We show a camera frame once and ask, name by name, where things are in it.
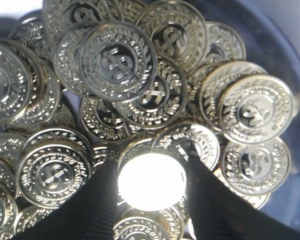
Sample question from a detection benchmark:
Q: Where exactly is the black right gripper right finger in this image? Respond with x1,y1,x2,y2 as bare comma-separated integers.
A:
188,150,300,240

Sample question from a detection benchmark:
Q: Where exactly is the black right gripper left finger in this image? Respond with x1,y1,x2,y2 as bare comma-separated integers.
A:
14,161,118,240

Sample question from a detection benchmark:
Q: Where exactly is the bright gold coin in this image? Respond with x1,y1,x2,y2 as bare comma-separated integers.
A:
117,152,187,212

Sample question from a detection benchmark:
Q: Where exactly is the gold coin left centre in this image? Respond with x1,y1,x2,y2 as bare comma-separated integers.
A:
16,143,92,209

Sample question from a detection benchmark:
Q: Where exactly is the gold coin right centre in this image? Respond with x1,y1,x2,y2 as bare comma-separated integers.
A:
217,74,295,145

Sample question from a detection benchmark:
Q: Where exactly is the round steel plate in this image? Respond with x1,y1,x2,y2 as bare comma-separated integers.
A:
0,0,300,240

